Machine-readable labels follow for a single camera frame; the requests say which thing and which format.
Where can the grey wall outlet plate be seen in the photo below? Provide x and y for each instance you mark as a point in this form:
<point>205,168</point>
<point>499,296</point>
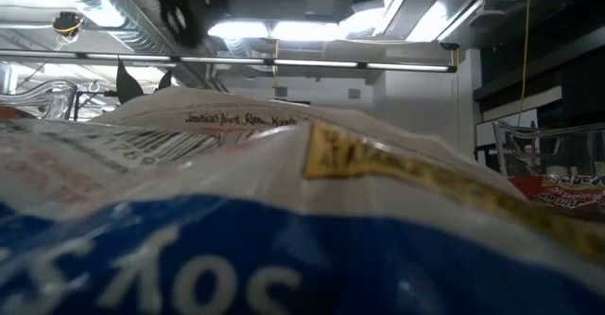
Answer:
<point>354,93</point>
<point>281,91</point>

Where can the black shelving unit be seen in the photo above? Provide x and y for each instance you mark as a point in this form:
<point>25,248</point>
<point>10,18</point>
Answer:
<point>581,92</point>

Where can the clear plastic bin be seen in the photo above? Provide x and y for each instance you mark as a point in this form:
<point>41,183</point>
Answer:
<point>61,99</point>
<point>506,154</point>

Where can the red Maruchan ramen pack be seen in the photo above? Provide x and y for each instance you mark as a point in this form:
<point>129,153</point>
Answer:
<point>558,192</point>

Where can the silver spiral air duct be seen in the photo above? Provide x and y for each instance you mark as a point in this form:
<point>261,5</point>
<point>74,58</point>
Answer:
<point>127,31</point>

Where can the rectangular metal air duct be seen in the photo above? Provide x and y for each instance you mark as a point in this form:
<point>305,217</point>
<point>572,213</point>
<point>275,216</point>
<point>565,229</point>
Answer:
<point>425,7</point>

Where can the LED light bar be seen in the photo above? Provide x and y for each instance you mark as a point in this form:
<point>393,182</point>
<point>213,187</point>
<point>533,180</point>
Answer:
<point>312,63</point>

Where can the orange Maruchan ramen pack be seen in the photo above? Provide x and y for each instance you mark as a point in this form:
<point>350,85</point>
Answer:
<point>9,113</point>

